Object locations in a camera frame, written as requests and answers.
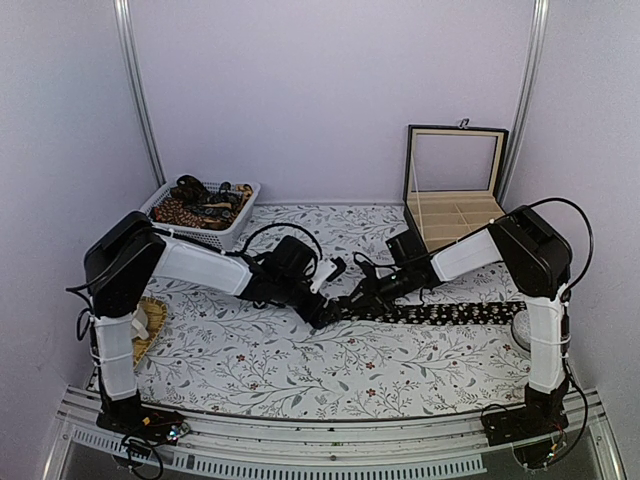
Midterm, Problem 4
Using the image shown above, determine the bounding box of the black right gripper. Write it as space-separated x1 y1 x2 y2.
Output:
344 264 415 314

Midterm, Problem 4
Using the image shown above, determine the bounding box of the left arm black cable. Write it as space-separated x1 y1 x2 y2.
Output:
64 222 324 346

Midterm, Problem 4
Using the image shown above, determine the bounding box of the white plastic basket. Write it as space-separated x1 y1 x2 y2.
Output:
140 174 261 250

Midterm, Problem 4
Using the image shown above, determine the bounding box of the floral tablecloth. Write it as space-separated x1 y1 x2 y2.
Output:
135 205 530 420

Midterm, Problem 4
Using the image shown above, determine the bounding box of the woven bamboo tray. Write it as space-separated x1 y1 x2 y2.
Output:
131 297 168 367

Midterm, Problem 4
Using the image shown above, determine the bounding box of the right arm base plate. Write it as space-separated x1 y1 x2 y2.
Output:
480 404 569 446

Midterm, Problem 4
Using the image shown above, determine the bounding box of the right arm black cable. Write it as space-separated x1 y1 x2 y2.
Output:
499 197 595 301

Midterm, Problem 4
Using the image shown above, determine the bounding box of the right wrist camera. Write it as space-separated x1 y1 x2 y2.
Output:
353 252 378 279

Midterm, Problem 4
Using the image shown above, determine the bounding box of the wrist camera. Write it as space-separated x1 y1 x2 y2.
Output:
310 257 346 293
353 252 378 279

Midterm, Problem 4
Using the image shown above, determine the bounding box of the black compartment storage box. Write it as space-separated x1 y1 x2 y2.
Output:
402 124 509 252

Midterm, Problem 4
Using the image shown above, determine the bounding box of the right metal frame post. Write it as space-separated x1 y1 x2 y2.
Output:
497 0 550 204

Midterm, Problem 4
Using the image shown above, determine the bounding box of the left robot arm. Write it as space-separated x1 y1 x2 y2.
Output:
75 211 346 440

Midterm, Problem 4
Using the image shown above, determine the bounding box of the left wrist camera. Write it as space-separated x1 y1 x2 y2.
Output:
310 257 346 293

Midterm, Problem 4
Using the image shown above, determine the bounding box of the aluminium front rail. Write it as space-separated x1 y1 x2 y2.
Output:
42 387 626 480

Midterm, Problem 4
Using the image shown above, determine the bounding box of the white ceramic mug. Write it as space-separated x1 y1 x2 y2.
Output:
130 306 149 340

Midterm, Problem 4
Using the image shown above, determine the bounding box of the black floral tie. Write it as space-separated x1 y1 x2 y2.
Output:
342 301 526 326

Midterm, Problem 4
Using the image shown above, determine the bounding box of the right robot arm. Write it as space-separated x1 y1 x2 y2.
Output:
339 205 575 444

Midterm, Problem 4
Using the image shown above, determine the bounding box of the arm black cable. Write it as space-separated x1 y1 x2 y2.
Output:
499 197 595 301
64 222 324 346

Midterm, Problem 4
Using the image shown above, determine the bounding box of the metal frame post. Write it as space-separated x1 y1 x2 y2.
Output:
497 0 550 204
113 0 166 188

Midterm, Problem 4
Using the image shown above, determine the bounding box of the patterned round bowl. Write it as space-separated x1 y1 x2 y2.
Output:
511 310 531 352

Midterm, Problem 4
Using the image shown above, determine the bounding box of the brown patterned ties pile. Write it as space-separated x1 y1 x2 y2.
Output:
149 175 254 231

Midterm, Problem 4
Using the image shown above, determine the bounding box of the left metal frame post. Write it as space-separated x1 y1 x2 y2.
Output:
113 0 166 188

